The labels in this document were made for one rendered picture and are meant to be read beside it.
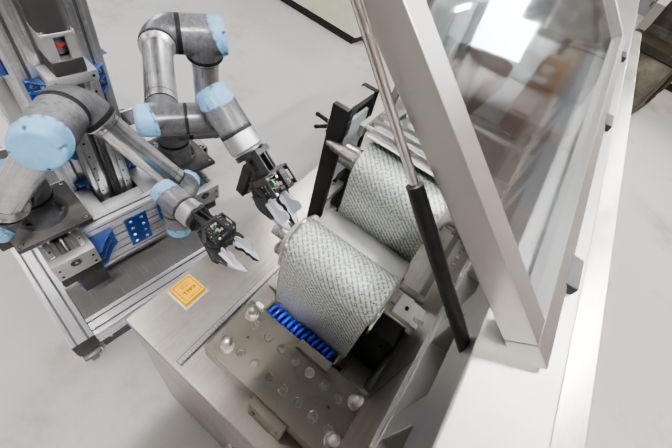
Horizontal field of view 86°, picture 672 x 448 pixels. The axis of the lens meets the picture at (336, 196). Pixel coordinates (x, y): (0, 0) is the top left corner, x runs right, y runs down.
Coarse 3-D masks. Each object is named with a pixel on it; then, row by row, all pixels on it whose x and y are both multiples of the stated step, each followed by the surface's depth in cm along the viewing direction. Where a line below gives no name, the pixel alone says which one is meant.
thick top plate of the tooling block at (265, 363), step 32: (256, 320) 92; (256, 352) 87; (288, 352) 89; (256, 384) 83; (288, 384) 84; (320, 384) 86; (352, 384) 87; (288, 416) 80; (320, 416) 81; (352, 416) 82
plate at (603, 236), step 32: (608, 160) 100; (608, 192) 90; (608, 224) 82; (608, 256) 75; (416, 320) 66; (576, 320) 63; (416, 352) 54; (576, 352) 59; (384, 384) 64; (576, 384) 55; (384, 416) 47; (576, 416) 52
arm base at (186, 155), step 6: (186, 144) 144; (162, 150) 142; (168, 150) 141; (174, 150) 142; (180, 150) 143; (186, 150) 146; (192, 150) 151; (168, 156) 143; (174, 156) 143; (180, 156) 144; (186, 156) 146; (192, 156) 150; (174, 162) 145; (180, 162) 146; (186, 162) 147; (192, 162) 151
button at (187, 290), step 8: (184, 280) 106; (192, 280) 107; (176, 288) 104; (184, 288) 105; (192, 288) 105; (200, 288) 106; (176, 296) 103; (184, 296) 103; (192, 296) 104; (184, 304) 103
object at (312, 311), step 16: (288, 288) 87; (304, 288) 82; (288, 304) 93; (304, 304) 87; (320, 304) 82; (304, 320) 92; (320, 320) 87; (336, 320) 82; (320, 336) 92; (336, 336) 86; (352, 336) 81
